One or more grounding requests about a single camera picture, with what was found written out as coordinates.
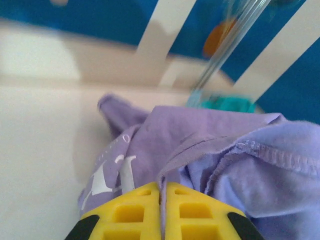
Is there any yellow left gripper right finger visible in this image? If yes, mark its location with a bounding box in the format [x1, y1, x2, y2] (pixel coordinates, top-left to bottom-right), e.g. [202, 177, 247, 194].
[164, 181, 266, 240]

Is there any teal cloth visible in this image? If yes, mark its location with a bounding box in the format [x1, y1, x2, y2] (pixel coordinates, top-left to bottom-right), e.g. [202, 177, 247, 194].
[201, 96, 258, 114]

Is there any light blue plastic basket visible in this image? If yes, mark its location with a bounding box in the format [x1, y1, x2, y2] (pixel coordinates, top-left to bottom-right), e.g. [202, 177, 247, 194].
[186, 88, 210, 109]

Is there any aluminium frame post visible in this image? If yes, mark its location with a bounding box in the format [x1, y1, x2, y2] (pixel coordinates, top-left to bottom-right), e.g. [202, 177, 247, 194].
[193, 0, 275, 93]

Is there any purple t-shirt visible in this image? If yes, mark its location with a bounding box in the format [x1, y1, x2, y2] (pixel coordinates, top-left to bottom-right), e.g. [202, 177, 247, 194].
[77, 93, 320, 240]

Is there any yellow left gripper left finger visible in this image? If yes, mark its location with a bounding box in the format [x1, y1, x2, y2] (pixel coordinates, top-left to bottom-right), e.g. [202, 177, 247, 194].
[64, 181, 163, 240]

